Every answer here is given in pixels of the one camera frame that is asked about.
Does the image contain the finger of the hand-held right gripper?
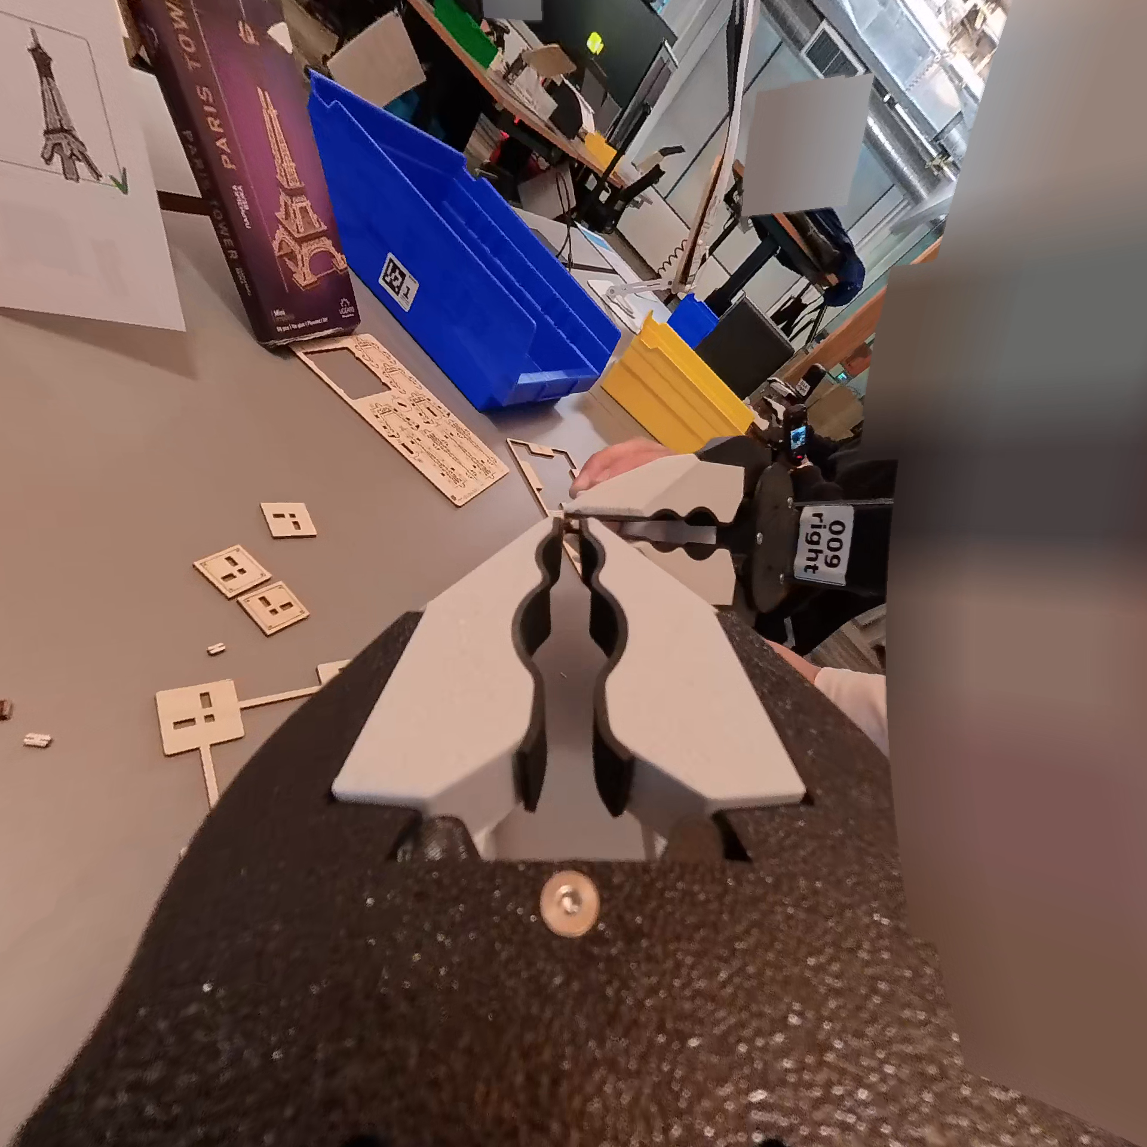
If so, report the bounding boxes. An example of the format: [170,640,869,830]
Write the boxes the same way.
[563,452,752,523]
[622,527,741,615]

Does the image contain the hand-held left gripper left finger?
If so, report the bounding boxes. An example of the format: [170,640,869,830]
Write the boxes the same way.
[332,518,565,859]

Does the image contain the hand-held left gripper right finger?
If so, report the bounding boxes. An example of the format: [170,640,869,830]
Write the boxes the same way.
[578,522,809,859]

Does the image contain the wooden puzzle frame sheet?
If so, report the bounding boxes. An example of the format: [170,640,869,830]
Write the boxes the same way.
[507,437,584,575]

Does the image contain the wooden linked squares piece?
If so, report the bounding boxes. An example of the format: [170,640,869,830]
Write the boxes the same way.
[155,661,353,810]

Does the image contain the wooden tower parts sheet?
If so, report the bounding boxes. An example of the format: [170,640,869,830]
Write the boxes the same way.
[291,333,511,508]

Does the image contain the person's right hand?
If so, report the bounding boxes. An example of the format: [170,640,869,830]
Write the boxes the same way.
[574,440,683,496]

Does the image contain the yellow plastic bin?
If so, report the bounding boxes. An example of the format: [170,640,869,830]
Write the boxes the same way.
[599,311,756,455]

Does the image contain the black flat panel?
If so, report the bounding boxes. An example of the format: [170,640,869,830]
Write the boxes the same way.
[694,296,797,402]

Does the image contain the small blue bin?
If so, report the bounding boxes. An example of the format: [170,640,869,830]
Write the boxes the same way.
[668,294,722,350]

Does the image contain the white poster stand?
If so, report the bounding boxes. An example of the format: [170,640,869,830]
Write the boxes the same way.
[608,268,698,317]

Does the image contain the bordered wooden square tile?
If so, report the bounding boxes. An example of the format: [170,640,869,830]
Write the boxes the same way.
[238,583,311,636]
[195,545,272,598]

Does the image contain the plywood poster board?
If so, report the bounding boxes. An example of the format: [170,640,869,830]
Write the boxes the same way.
[679,153,733,287]

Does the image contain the black office chair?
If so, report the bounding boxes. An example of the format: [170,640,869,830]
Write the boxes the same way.
[574,143,670,236]

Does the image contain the blue bin with white tag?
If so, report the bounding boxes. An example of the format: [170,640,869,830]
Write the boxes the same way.
[308,70,622,414]

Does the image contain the wooden background table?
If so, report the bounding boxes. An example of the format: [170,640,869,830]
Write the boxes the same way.
[408,0,633,190]

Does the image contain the green storage bins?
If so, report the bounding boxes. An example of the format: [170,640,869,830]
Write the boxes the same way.
[435,0,500,70]

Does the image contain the dark puzzle box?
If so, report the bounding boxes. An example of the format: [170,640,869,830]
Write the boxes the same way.
[134,0,360,351]

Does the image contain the paper instruction sheet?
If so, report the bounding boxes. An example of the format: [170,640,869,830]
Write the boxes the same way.
[0,0,188,333]

